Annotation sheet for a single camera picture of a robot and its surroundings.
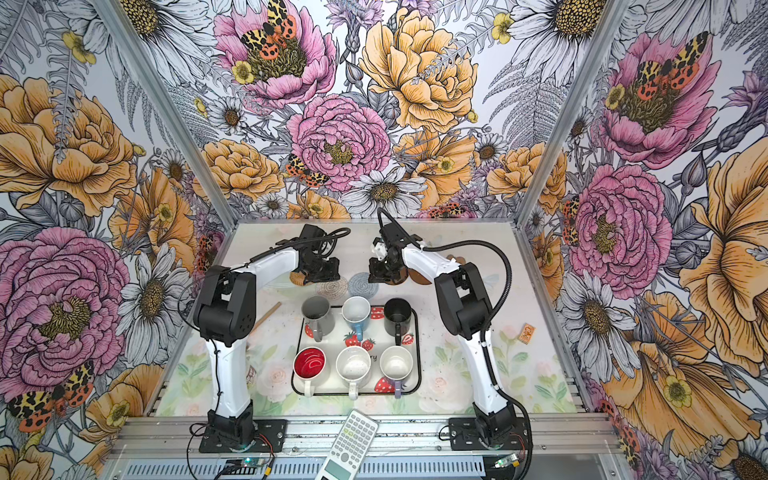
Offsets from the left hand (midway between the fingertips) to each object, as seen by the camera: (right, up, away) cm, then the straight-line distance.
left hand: (337, 283), depth 100 cm
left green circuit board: (-17, -41, -28) cm, 52 cm away
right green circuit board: (+45, -39, -28) cm, 66 cm away
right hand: (+11, -1, -2) cm, 11 cm away
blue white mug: (+7, -7, -10) cm, 15 cm away
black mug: (+19, -10, -9) cm, 23 cm away
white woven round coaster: (-2, -2, +2) cm, 4 cm away
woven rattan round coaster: (-9, +3, -14) cm, 17 cm away
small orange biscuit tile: (+58, -14, -8) cm, 61 cm away
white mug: (+7, -21, -15) cm, 26 cm away
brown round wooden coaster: (+24, +4, -27) cm, 37 cm away
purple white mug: (+19, -21, -14) cm, 32 cm away
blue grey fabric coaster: (+7, -1, +3) cm, 7 cm away
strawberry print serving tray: (+13, -16, -9) cm, 23 cm away
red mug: (-5, -20, -16) cm, 26 cm away
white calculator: (+7, -37, -30) cm, 48 cm away
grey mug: (-5, -8, -7) cm, 12 cm away
